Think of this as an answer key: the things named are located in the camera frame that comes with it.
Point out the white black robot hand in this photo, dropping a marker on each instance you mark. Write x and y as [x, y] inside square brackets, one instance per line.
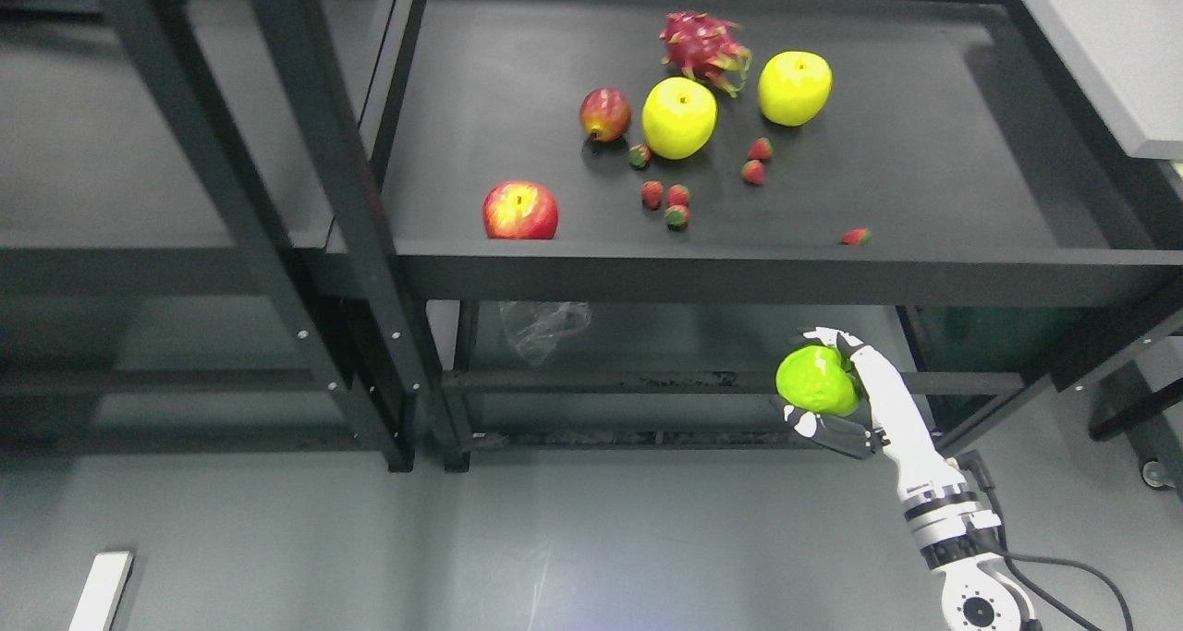
[886, 421]

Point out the green apple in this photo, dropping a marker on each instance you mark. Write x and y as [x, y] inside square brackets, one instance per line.
[817, 378]

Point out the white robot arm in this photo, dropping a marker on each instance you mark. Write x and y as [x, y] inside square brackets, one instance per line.
[956, 533]

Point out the yellow apple right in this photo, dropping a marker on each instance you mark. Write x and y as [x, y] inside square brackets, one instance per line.
[794, 87]

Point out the yellow apple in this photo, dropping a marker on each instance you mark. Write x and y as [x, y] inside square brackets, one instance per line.
[678, 118]
[794, 87]

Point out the yellow apple left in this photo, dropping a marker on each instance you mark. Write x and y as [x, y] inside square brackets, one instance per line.
[678, 118]

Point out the black shelf unit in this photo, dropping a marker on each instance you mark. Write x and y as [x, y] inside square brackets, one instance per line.
[1021, 245]
[168, 282]

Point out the red apple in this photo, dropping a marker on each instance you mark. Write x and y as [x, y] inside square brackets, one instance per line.
[520, 210]

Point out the left black shelf unit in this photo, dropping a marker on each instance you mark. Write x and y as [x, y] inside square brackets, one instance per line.
[168, 282]

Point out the strawberry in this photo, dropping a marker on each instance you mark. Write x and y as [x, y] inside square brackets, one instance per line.
[761, 150]
[678, 195]
[857, 237]
[677, 217]
[639, 156]
[753, 172]
[652, 194]

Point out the clear plastic bag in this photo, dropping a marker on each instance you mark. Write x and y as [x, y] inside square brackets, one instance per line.
[534, 329]

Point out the dragon fruit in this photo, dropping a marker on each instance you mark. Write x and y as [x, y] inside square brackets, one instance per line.
[703, 47]

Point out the white standing table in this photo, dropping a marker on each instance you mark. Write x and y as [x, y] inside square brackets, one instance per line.
[102, 591]

